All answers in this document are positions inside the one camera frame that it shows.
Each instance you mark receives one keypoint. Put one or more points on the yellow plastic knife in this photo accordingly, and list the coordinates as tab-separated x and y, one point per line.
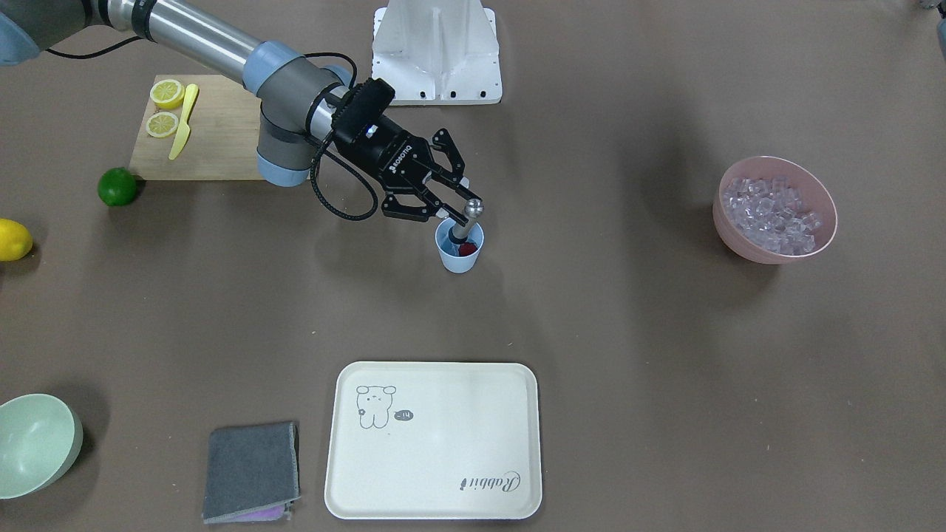
183	132

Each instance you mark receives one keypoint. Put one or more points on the lemon half upper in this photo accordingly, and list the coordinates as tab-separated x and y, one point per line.
168	94

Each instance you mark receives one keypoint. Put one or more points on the red strawberry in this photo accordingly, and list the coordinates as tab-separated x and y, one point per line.
467	248

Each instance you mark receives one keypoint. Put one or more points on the yellow lemon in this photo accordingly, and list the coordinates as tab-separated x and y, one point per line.
16	240

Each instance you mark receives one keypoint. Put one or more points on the mint green bowl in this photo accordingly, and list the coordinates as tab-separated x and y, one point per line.
41	438

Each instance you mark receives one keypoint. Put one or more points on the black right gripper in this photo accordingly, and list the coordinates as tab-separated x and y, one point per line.
394	164

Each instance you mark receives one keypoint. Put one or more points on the green lime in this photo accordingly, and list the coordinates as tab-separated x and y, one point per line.
117	187

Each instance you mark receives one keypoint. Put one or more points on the pile of clear ice cubes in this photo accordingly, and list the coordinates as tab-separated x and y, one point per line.
771	213

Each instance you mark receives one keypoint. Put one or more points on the lemon half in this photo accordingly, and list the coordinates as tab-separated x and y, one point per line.
168	94
162	124

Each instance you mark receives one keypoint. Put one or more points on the cream rabbit serving tray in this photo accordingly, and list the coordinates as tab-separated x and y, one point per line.
434	440

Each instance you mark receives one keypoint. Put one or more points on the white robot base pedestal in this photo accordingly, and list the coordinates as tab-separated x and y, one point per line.
437	53

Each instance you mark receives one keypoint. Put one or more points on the steel muddler black tip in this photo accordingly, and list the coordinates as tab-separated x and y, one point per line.
472	211

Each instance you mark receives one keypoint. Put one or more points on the light blue plastic cup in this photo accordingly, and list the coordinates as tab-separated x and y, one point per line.
450	252

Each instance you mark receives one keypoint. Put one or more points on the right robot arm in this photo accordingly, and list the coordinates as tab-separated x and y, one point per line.
307	112

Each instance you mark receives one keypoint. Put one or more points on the grey folded cloth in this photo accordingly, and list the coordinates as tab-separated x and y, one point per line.
252	474

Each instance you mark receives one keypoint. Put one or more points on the lemon half lower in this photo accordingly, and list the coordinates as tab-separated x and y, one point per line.
162	124

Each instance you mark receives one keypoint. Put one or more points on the pink bowl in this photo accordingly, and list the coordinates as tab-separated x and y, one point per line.
813	192

